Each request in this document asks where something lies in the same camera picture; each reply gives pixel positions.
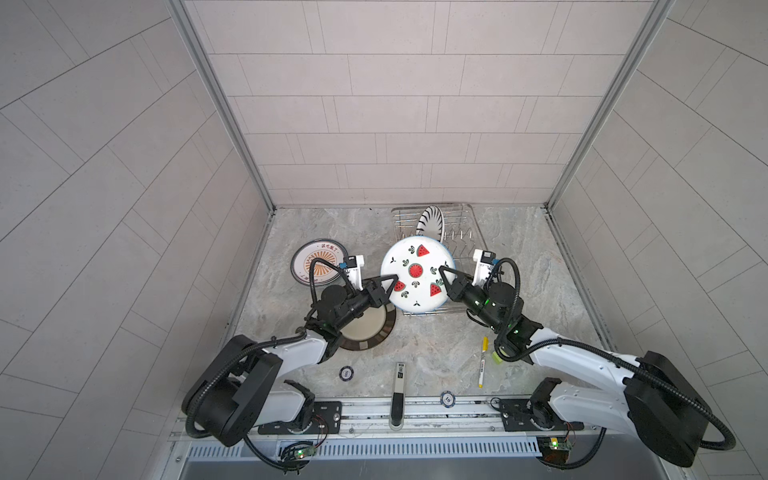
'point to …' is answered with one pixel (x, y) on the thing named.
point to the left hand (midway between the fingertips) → (401, 279)
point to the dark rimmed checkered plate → (370, 329)
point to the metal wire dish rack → (462, 235)
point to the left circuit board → (304, 451)
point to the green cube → (497, 360)
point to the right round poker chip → (447, 399)
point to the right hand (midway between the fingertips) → (436, 272)
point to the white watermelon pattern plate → (416, 261)
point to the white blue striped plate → (431, 223)
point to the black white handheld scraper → (398, 405)
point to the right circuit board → (554, 448)
